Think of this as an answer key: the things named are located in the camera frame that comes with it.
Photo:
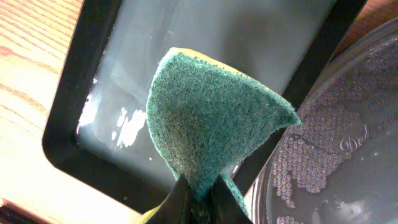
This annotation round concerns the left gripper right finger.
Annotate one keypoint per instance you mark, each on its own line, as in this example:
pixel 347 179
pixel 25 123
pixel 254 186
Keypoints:
pixel 226 210

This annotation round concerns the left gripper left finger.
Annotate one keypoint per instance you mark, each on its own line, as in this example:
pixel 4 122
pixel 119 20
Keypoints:
pixel 176 208

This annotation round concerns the green yellow sponge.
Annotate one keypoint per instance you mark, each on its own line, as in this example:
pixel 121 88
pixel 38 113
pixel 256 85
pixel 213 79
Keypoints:
pixel 204 116

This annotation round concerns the black rectangular tray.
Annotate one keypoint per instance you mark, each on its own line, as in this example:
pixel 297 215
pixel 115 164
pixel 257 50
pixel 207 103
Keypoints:
pixel 96 131

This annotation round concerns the black round tray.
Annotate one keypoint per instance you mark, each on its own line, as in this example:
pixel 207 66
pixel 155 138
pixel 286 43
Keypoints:
pixel 340 164

